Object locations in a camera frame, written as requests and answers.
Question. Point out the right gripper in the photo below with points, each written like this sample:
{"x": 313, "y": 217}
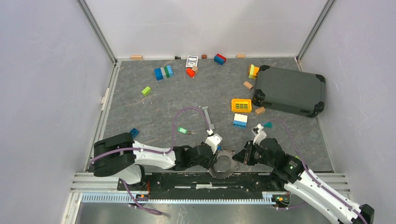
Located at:
{"x": 244, "y": 156}

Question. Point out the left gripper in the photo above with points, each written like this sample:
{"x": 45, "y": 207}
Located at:
{"x": 214, "y": 159}

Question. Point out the green key tag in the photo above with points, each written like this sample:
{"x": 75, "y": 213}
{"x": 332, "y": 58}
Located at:
{"x": 185, "y": 131}

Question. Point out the perforated metal ring plate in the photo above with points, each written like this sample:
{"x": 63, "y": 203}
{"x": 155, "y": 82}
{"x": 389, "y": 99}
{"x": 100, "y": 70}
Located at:
{"x": 224, "y": 166}

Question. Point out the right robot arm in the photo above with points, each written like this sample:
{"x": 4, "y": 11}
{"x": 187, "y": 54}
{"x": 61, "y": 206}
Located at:
{"x": 291, "y": 174}

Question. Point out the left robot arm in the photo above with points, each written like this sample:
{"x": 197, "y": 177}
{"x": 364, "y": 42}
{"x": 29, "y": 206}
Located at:
{"x": 123, "y": 157}

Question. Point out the grey toy axle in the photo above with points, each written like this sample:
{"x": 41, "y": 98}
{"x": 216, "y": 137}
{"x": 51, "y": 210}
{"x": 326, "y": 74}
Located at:
{"x": 205, "y": 109}

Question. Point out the white and blue brick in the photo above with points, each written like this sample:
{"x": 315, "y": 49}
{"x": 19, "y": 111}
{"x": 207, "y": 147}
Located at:
{"x": 240, "y": 120}

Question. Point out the teal small block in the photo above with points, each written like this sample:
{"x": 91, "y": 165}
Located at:
{"x": 268, "y": 125}

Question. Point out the yellow window brick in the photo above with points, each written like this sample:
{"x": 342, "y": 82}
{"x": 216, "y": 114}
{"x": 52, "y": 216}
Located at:
{"x": 239, "y": 105}

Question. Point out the tan wooden block near case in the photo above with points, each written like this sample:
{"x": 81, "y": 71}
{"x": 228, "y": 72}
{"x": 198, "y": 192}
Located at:
{"x": 248, "y": 85}

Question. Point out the dark blue flat brick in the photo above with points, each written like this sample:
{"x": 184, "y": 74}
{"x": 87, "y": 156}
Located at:
{"x": 134, "y": 132}

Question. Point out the orange green brown brick stack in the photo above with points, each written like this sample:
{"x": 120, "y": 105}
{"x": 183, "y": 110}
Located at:
{"x": 253, "y": 71}

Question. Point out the dark grey hard case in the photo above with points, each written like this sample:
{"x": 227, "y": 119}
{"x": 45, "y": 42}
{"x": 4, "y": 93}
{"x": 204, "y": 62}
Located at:
{"x": 291, "y": 91}

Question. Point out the red orange brick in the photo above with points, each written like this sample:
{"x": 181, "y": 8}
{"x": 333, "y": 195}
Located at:
{"x": 190, "y": 72}

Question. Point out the lime green block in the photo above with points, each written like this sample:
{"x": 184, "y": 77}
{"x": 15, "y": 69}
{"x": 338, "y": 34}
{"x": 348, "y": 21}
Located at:
{"x": 146, "y": 91}

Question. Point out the blue grey green brick stack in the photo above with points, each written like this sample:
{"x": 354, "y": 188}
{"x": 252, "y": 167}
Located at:
{"x": 163, "y": 72}

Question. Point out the red and blue brick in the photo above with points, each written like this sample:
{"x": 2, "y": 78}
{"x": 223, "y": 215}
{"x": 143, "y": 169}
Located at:
{"x": 220, "y": 59}

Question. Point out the playing card box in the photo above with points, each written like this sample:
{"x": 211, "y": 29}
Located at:
{"x": 191, "y": 61}

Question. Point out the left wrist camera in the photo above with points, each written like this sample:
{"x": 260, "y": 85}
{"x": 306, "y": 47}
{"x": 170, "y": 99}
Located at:
{"x": 213, "y": 140}

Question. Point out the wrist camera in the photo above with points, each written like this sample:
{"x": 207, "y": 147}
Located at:
{"x": 213, "y": 140}
{"x": 259, "y": 134}

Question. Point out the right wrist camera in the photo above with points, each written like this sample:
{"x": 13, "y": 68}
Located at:
{"x": 259, "y": 134}

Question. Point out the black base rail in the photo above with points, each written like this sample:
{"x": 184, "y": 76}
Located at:
{"x": 198, "y": 186}

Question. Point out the tan wooden block at wall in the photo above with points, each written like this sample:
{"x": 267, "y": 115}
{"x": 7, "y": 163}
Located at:
{"x": 136, "y": 57}

